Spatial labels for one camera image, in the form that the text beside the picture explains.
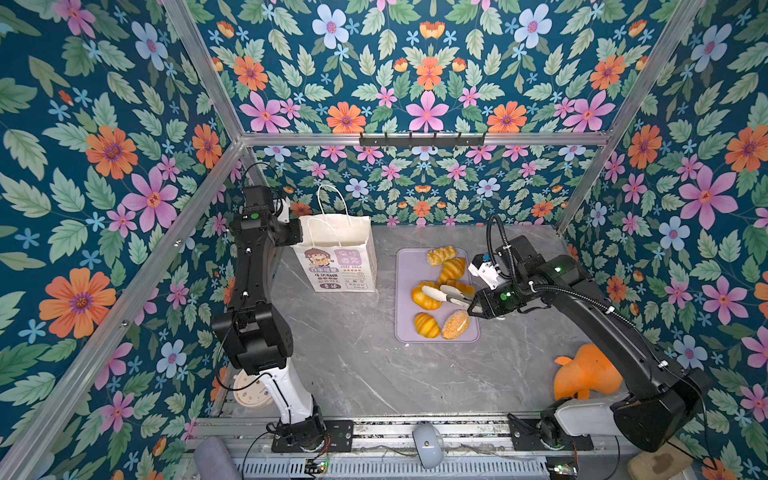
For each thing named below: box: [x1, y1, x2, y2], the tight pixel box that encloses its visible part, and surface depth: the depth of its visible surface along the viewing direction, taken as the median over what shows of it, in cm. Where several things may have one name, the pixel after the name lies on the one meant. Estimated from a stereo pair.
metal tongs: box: [422, 285, 472, 308], surface depth 78 cm
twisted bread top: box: [427, 246, 458, 267], surface depth 109 cm
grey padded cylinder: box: [194, 437, 242, 480], surface depth 70 cm
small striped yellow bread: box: [414, 312, 441, 339], surface depth 91 cm
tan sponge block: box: [628, 442, 694, 480], surface depth 69 cm
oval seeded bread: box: [441, 310, 470, 340], surface depth 90 cm
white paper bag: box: [291, 215, 378, 293], surface depth 90 cm
